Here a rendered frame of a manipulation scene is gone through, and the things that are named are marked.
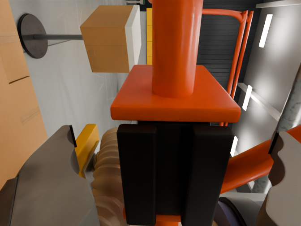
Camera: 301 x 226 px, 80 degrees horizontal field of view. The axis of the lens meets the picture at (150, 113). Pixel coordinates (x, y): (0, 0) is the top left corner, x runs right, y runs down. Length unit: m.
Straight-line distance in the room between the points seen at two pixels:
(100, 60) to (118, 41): 0.26
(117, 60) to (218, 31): 9.61
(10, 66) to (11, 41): 0.12
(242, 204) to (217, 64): 11.07
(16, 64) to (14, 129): 0.69
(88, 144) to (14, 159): 0.22
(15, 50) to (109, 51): 0.74
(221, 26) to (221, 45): 0.93
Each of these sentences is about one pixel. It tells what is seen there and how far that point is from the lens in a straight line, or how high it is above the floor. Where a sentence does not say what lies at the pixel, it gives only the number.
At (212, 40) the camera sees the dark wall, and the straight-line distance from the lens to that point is 11.01.
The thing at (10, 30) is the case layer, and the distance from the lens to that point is 1.12.
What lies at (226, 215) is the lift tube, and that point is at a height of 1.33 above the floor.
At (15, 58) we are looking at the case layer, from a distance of 1.11.
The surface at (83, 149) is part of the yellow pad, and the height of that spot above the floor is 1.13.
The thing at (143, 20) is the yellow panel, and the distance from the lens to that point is 7.42.
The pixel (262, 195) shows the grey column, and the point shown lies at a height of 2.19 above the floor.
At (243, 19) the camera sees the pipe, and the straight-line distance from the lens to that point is 8.18.
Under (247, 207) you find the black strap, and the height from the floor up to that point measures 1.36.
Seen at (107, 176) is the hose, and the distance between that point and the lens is 0.19.
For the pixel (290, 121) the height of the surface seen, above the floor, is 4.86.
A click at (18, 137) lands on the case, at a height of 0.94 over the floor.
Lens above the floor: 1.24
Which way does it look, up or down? 3 degrees down
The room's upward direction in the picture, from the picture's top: 91 degrees clockwise
